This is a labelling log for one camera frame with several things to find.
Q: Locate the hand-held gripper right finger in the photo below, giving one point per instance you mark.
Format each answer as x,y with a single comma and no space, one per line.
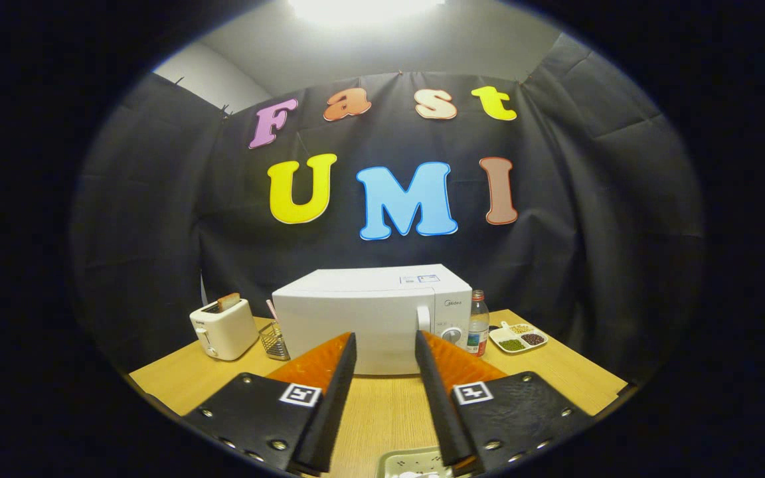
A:
439,411

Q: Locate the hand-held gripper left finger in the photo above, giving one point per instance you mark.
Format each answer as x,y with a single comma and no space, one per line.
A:
333,411

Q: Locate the white microwave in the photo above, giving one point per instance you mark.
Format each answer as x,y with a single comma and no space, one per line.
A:
356,312

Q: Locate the white square plate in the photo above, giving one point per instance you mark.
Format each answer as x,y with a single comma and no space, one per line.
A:
409,461

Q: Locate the clear plastic water bottle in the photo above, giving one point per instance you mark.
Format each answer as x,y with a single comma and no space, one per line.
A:
477,332

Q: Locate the divided white dish with beans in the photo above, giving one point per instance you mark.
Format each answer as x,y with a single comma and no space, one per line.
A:
512,344

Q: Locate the pink straw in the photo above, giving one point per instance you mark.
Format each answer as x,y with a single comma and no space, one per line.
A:
271,311

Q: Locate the white toaster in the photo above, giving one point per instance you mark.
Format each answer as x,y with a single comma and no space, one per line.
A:
223,332

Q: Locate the brown toast slice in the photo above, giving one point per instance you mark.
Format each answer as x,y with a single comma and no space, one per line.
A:
228,302

